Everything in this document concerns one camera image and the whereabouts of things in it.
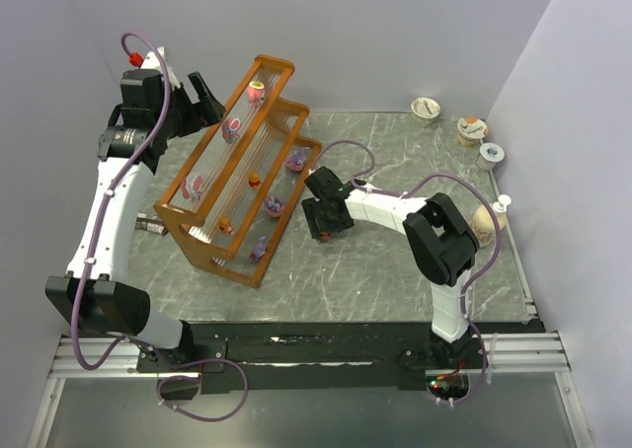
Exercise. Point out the beige soap pump bottle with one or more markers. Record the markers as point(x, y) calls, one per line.
point(482, 223)

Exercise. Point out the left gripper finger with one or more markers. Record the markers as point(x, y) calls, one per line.
point(204, 96)
point(210, 109)

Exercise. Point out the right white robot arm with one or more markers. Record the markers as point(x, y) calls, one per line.
point(443, 245)

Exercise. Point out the pink pot toy green top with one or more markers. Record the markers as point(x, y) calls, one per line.
point(255, 92)

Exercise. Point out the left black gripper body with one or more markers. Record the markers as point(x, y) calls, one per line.
point(187, 109)

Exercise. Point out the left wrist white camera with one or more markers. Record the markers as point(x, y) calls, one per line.
point(151, 61)

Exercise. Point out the white yogurt cup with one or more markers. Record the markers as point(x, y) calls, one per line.
point(425, 110)

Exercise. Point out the pink ball purple bunny toy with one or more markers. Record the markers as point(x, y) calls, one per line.
point(274, 206)

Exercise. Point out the brown chocolate bar wrapper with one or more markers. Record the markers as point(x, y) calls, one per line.
point(150, 224)

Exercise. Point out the pink egg toy blue spots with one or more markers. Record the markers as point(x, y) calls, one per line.
point(230, 129)

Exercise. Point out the small purple bunny toy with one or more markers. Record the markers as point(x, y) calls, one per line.
point(259, 249)

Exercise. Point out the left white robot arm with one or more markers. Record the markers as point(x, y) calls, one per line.
point(93, 294)

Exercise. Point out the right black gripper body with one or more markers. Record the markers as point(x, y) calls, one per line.
point(327, 221)

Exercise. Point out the orange yogurt cup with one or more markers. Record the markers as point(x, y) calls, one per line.
point(471, 130)

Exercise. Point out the pink egg toy white frill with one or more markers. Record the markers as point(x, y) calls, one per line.
point(191, 187)

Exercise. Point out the orange wooden tiered shelf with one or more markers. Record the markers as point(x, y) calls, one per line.
point(268, 135)

